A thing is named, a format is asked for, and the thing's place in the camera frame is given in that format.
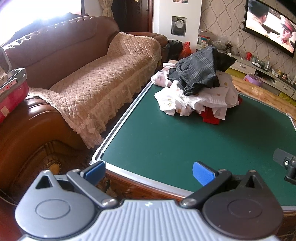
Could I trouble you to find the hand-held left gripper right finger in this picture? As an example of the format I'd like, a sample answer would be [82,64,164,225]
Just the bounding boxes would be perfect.
[180,161,267,208]

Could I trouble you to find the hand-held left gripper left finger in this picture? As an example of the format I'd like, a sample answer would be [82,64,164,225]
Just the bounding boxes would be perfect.
[35,161,119,208]

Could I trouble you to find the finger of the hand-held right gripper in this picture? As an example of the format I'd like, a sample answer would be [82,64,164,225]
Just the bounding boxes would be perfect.
[273,148,296,183]

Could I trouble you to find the dark grey plaid garment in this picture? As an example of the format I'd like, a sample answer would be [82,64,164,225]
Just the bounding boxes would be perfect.
[168,45,237,96]

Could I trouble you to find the green framed table board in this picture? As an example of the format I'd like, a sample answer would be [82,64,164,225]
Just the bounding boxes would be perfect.
[92,80,296,210]

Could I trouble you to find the red garment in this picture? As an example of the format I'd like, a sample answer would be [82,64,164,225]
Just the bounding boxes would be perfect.
[196,95,243,126]

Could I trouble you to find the carved wooden table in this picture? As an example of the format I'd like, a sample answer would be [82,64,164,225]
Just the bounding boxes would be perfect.
[92,75,296,241]

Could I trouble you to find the grey television cabinet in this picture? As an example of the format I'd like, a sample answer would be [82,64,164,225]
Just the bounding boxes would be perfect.
[228,54,296,100]

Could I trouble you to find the white polka dot garment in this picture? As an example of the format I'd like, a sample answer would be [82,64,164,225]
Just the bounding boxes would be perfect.
[154,71,240,120]

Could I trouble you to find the purple round container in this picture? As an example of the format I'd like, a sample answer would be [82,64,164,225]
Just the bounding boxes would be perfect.
[245,74,263,87]

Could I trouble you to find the beige quilted sofa cover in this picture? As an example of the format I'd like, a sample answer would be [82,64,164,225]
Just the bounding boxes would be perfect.
[27,31,162,149]

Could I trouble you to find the pink floral garment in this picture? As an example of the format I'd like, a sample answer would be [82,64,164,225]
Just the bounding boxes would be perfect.
[151,62,181,88]

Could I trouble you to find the red suitcase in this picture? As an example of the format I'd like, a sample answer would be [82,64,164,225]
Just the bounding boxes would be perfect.
[0,47,30,124]

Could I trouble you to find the black garment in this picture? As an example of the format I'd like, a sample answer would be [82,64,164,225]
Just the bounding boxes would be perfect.
[216,51,237,71]

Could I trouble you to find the red plastic bag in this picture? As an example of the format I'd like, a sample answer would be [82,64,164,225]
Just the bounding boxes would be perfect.
[179,42,192,60]

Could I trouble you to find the black bag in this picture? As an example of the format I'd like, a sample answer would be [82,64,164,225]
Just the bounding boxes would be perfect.
[165,39,184,62]

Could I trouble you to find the stacked food containers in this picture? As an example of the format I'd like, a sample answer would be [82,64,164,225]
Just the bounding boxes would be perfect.
[196,29,214,51]

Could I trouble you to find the brown leather sofa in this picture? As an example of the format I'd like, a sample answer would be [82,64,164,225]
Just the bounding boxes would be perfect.
[0,13,168,205]

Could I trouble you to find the dark wooden door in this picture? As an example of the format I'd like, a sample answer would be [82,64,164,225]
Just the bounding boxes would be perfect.
[111,0,154,33]

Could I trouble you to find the beige curtain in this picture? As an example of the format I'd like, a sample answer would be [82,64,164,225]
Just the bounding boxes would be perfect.
[98,0,114,17]

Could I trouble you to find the wall-mounted television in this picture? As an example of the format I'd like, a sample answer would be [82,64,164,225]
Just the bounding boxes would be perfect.
[242,0,296,58]

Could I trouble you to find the grey wall picture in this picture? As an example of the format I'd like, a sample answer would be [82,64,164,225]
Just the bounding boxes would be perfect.
[171,16,187,37]

